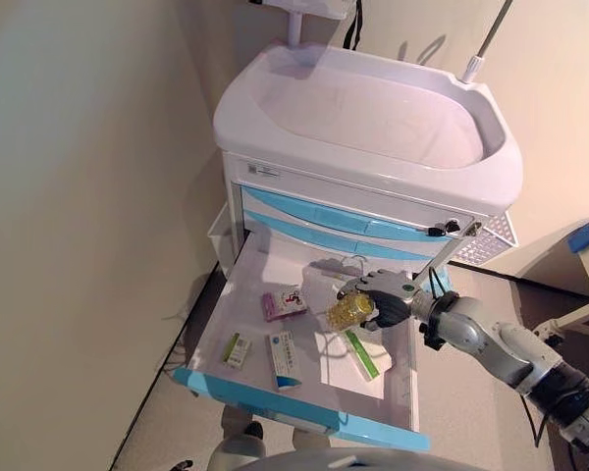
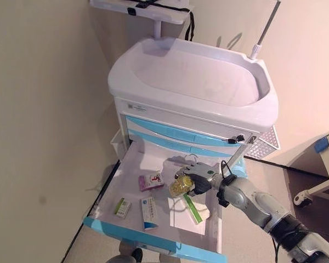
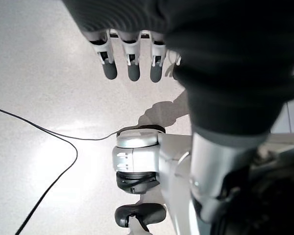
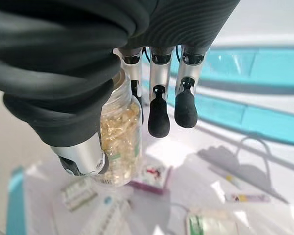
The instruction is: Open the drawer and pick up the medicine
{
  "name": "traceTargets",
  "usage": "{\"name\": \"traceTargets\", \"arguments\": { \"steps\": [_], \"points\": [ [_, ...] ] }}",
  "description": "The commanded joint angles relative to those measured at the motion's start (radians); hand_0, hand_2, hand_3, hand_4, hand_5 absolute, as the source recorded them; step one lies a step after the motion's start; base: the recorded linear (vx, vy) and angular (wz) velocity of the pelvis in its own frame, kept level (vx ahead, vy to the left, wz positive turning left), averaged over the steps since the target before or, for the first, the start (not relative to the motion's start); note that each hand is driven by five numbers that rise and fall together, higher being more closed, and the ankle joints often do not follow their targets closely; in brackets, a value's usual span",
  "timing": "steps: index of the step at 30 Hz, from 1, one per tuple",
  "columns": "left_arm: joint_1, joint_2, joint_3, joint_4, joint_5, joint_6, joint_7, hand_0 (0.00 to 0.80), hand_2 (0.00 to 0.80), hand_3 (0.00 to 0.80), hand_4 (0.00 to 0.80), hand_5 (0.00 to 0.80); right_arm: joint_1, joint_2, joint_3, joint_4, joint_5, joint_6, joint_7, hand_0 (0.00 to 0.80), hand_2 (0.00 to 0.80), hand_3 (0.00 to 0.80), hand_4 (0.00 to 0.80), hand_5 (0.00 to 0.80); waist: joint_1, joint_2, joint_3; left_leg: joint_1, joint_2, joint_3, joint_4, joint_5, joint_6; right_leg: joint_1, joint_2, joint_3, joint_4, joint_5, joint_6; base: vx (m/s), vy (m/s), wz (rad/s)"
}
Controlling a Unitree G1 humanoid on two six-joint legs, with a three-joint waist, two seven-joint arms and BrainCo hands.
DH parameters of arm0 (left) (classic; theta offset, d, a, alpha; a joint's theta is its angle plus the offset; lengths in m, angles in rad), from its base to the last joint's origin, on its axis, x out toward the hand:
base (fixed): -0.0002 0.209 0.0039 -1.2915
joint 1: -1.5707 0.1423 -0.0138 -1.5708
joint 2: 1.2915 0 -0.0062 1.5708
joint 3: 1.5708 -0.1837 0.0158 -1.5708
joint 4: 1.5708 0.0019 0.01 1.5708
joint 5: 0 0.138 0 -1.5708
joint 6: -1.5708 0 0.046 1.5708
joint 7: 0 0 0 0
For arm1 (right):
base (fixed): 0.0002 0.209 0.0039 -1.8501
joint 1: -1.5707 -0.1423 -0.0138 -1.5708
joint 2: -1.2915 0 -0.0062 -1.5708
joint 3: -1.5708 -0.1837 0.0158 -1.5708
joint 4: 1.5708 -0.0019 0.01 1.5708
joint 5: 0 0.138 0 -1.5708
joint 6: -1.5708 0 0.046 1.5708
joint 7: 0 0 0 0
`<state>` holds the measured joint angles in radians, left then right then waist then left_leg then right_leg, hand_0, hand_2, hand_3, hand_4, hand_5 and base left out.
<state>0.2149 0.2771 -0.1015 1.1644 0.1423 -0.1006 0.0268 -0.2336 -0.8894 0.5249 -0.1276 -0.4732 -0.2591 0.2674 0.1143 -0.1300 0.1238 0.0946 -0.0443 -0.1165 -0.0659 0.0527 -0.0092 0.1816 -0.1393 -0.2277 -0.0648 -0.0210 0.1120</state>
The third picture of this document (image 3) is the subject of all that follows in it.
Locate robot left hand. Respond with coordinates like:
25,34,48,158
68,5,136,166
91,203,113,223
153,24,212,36
61,0,294,235

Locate thin black cable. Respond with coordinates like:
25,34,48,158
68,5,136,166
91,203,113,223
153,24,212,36
0,105,123,141

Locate thick black floor cable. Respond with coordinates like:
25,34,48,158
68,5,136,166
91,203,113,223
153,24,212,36
14,133,78,235

